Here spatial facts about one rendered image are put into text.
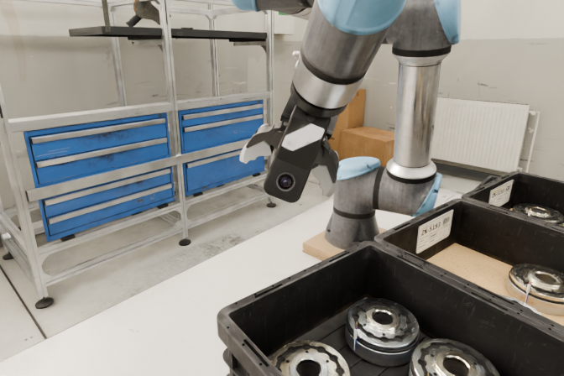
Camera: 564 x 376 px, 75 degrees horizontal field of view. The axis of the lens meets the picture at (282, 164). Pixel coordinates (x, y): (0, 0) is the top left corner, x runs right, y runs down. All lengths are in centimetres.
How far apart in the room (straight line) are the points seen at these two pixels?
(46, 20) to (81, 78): 40
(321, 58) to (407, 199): 62
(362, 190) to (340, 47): 64
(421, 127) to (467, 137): 306
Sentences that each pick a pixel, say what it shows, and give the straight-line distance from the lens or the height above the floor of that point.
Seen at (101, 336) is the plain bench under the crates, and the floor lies 70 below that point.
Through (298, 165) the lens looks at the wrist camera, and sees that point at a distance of 42.
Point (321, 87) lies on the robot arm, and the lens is 39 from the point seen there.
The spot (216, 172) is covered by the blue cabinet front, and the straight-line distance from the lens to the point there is 257.
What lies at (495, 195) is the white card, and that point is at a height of 90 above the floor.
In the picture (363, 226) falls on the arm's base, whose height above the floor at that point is 79.
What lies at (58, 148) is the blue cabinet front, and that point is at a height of 78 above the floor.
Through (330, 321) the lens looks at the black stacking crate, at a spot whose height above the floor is 83.
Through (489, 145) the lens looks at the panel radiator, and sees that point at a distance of 388.
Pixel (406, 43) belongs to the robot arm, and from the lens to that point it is 80.
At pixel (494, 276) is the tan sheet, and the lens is 82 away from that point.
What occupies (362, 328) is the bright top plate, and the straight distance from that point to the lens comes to 58.
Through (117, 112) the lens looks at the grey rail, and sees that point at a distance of 213.
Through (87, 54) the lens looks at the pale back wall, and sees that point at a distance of 300.
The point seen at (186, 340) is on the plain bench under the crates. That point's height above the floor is 70.
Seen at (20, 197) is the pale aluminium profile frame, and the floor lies 59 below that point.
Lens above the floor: 124
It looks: 18 degrees down
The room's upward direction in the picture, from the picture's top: straight up
